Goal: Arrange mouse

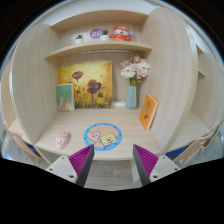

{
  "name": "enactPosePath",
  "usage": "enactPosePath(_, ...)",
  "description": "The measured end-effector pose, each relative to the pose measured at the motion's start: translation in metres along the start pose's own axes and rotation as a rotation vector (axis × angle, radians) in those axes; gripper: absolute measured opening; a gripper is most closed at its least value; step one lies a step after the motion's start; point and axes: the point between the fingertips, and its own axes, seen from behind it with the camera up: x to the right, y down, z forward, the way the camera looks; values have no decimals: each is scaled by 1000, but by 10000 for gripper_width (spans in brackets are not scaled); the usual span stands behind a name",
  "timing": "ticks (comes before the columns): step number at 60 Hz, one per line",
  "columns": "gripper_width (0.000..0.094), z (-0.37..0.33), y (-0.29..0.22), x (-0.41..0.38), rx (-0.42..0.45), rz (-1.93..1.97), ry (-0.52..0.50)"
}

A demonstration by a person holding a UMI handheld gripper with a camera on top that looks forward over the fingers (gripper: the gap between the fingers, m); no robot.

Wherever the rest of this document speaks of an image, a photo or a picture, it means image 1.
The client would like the light wood desk hutch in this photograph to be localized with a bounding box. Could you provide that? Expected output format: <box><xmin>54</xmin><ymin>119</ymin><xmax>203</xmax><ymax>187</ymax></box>
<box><xmin>1</xmin><ymin>7</ymin><xmax>224</xmax><ymax>161</ymax></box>

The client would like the teal ribbed vase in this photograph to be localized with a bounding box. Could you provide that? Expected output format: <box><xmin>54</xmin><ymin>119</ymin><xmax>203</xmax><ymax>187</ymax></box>
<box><xmin>125</xmin><ymin>86</ymin><xmax>137</xmax><ymax>110</ymax></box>

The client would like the wooden chair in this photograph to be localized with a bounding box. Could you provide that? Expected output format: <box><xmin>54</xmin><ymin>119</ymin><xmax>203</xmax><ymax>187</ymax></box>
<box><xmin>166</xmin><ymin>124</ymin><xmax>221</xmax><ymax>163</ymax></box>
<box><xmin>4</xmin><ymin>125</ymin><xmax>41</xmax><ymax>163</ymax></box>

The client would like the pink and white flower bouquet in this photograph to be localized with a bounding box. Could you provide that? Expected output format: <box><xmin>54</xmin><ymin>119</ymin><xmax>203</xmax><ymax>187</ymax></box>
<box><xmin>120</xmin><ymin>55</ymin><xmax>150</xmax><ymax>86</ymax></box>

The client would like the small potted plant left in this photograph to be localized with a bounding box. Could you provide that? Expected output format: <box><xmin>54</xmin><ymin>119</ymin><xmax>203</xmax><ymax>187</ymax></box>
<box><xmin>75</xmin><ymin>34</ymin><xmax>84</xmax><ymax>44</ymax></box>

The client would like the small potted plant right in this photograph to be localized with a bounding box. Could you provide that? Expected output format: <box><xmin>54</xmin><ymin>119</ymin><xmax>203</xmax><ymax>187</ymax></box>
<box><xmin>100</xmin><ymin>29</ymin><xmax>109</xmax><ymax>41</ymax></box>

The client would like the red plush toy figure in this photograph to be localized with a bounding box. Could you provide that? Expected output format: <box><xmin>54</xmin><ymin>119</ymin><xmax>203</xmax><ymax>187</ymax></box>
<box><xmin>109</xmin><ymin>26</ymin><xmax>134</xmax><ymax>41</ymax></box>

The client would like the orange book with cutout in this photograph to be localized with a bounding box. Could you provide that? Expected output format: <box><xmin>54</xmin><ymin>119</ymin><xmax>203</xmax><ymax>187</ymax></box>
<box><xmin>139</xmin><ymin>94</ymin><xmax>159</xmax><ymax>129</ymax></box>

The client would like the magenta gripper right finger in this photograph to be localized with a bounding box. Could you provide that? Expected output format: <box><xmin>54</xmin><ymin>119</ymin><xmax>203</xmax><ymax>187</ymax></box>
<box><xmin>133</xmin><ymin>144</ymin><xmax>180</xmax><ymax>186</ymax></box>

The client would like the wooden chair right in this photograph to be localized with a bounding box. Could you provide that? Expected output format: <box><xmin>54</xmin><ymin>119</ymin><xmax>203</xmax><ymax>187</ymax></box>
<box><xmin>166</xmin><ymin>124</ymin><xmax>221</xmax><ymax>163</ymax></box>

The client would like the yellow poppy flower painting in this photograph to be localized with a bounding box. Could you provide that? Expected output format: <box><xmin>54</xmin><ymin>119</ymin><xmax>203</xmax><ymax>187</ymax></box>
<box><xmin>58</xmin><ymin>60</ymin><xmax>113</xmax><ymax>109</ymax></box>

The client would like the small potted plant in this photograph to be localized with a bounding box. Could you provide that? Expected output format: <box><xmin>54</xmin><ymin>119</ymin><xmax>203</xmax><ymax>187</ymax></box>
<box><xmin>75</xmin><ymin>34</ymin><xmax>84</xmax><ymax>44</ymax></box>
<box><xmin>100</xmin><ymin>29</ymin><xmax>109</xmax><ymax>41</ymax></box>

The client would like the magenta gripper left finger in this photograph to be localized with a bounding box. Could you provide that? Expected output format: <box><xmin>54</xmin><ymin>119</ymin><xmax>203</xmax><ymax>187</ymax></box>
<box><xmin>47</xmin><ymin>145</ymin><xmax>94</xmax><ymax>187</ymax></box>

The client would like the wooden chair left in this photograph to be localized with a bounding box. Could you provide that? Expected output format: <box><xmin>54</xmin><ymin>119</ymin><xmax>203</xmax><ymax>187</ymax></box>
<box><xmin>4</xmin><ymin>125</ymin><xmax>41</xmax><ymax>163</ymax></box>

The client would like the white power adapter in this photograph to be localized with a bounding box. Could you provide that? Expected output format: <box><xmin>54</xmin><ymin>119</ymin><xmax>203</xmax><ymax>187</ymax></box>
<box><xmin>113</xmin><ymin>97</ymin><xmax>125</xmax><ymax>107</ymax></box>

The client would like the purple round number sign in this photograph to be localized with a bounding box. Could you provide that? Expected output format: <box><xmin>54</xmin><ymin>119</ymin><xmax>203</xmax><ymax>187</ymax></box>
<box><xmin>90</xmin><ymin>28</ymin><xmax>102</xmax><ymax>39</ymax></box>

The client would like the round cartoon mouse pad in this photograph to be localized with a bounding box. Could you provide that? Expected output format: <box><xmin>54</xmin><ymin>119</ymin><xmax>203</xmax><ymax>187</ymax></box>
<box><xmin>83</xmin><ymin>122</ymin><xmax>122</xmax><ymax>151</ymax></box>

